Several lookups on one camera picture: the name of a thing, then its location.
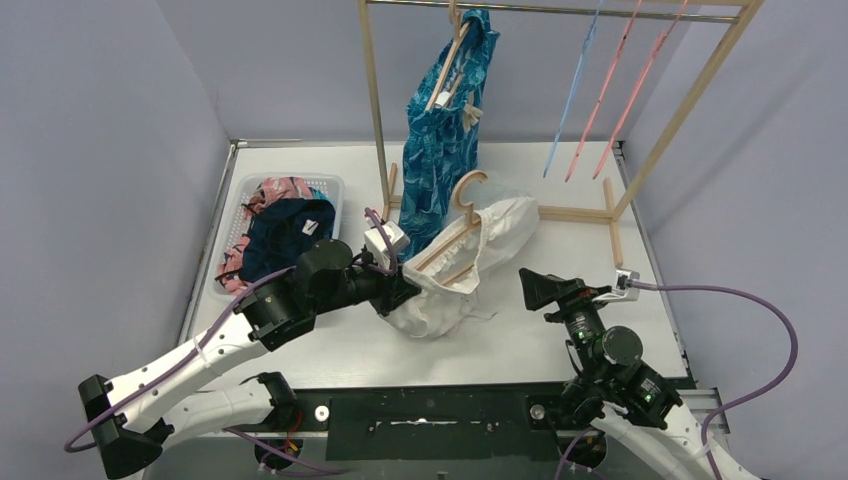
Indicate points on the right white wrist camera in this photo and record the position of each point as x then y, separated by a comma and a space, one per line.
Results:
622, 289

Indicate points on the light blue hanger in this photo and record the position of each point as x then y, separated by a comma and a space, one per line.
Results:
574, 85

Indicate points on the pink hanger of floral shorts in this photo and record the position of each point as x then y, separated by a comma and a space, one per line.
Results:
602, 89

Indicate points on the dark teal patterned shorts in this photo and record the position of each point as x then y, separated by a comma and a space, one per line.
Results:
442, 143

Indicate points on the wooden hanger rear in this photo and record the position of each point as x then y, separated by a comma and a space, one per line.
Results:
447, 60

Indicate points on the white drawstring shorts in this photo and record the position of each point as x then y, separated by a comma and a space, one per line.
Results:
450, 274

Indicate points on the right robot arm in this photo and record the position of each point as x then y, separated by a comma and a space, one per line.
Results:
615, 391

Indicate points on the pink plastic hanger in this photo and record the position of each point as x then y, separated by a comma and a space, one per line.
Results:
635, 91

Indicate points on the wooden clothes rack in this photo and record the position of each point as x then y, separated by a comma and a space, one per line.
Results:
613, 212

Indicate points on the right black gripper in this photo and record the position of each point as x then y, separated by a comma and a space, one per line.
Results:
568, 294

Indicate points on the white plastic basket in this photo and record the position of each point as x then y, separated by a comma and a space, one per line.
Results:
331, 185

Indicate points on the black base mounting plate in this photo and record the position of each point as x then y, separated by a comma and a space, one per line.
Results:
465, 422

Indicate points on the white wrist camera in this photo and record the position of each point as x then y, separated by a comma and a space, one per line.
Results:
376, 242
622, 289

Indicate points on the pink navy floral shorts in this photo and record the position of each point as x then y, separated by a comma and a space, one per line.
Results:
263, 194

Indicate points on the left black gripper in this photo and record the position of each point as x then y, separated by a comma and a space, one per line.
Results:
395, 295

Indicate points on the navy blue shorts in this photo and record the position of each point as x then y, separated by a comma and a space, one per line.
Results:
280, 233

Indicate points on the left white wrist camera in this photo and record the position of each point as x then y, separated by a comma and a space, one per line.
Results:
376, 242

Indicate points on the light blue shark shorts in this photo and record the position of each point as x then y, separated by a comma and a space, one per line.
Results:
318, 194

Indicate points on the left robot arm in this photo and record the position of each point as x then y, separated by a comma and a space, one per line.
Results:
134, 417

